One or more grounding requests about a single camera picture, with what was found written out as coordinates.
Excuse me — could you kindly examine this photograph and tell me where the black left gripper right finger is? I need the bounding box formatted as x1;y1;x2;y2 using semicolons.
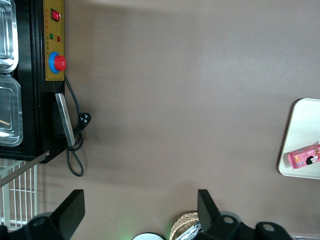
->
197;189;252;240

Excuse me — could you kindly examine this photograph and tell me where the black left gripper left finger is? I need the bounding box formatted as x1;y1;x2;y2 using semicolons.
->
0;189;86;240

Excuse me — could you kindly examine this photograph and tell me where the beige plastic serving tray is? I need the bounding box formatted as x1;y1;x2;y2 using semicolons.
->
278;98;320;180

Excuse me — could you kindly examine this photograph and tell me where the tan wicker basket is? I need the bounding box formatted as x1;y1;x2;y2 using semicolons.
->
169;211;201;240

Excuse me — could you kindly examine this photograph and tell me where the pink cartoon snack packet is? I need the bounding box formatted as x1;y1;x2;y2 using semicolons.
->
287;143;320;171

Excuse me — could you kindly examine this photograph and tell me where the black sealing machine yellow panel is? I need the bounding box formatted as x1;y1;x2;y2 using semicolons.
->
0;0;77;189

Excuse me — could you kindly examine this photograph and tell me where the metal food container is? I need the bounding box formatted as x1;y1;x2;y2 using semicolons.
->
0;73;24;147
0;0;20;74

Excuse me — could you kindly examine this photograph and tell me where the white wire rack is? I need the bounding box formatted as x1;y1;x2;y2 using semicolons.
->
0;159;39;231

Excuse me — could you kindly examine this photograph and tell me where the black power cable with plug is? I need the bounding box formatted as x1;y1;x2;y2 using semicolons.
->
63;74;93;178

